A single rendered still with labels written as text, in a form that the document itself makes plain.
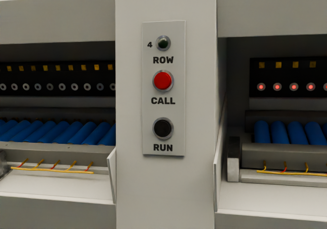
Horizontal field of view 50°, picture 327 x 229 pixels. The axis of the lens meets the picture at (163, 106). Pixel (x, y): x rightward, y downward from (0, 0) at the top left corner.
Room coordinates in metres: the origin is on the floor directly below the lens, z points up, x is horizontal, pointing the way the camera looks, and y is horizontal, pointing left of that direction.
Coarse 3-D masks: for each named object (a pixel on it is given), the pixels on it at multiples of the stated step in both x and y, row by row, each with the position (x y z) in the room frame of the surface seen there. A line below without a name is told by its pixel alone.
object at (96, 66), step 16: (0, 64) 0.54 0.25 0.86; (16, 64) 0.53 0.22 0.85; (32, 64) 0.53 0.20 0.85; (48, 64) 0.52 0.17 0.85; (64, 64) 0.52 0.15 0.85; (80, 64) 0.51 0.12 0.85; (96, 64) 0.51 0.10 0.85; (112, 64) 0.50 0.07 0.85; (0, 80) 0.55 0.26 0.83; (16, 80) 0.55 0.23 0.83; (32, 80) 0.54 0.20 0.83; (48, 80) 0.53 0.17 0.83; (64, 80) 0.53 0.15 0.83; (80, 80) 0.52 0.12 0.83; (96, 80) 0.52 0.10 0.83; (112, 80) 0.51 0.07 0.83
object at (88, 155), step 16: (0, 144) 0.42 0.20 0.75; (16, 144) 0.42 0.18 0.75; (32, 144) 0.42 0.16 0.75; (48, 144) 0.41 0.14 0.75; (64, 144) 0.41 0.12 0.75; (16, 160) 0.41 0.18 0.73; (32, 160) 0.41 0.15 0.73; (48, 160) 0.40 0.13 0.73; (64, 160) 0.40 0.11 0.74; (80, 160) 0.39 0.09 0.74; (96, 160) 0.39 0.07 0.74
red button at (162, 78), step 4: (164, 72) 0.32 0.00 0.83; (156, 76) 0.32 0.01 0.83; (160, 76) 0.32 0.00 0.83; (164, 76) 0.32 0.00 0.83; (168, 76) 0.32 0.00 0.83; (156, 80) 0.32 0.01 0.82; (160, 80) 0.32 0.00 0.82; (164, 80) 0.32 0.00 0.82; (168, 80) 0.31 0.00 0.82; (156, 84) 0.32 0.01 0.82; (160, 84) 0.32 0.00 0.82; (164, 84) 0.32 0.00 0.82; (168, 84) 0.32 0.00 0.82; (160, 88) 0.32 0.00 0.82; (164, 88) 0.32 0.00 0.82
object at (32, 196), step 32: (0, 96) 0.56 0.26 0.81; (32, 96) 0.54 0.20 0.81; (64, 96) 0.53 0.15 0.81; (96, 96) 0.52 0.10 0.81; (0, 192) 0.37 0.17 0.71; (32, 192) 0.36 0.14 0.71; (64, 192) 0.36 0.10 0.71; (96, 192) 0.35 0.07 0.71; (0, 224) 0.38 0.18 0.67; (32, 224) 0.37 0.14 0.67; (64, 224) 0.36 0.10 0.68; (96, 224) 0.35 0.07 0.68
